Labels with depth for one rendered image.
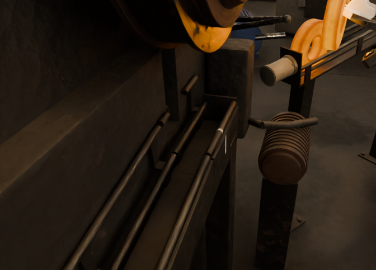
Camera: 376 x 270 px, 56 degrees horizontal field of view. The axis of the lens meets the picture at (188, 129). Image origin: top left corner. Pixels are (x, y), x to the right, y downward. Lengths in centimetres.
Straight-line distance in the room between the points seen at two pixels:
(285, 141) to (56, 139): 69
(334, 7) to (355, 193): 99
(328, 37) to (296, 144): 28
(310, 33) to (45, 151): 82
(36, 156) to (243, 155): 149
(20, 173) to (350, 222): 135
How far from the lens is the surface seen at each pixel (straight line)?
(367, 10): 92
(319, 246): 143
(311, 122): 102
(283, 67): 100
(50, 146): 39
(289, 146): 95
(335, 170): 178
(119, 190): 50
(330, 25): 88
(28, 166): 37
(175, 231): 50
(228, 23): 53
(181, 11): 39
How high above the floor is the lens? 107
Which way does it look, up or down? 33 degrees down
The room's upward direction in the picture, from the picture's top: 3 degrees counter-clockwise
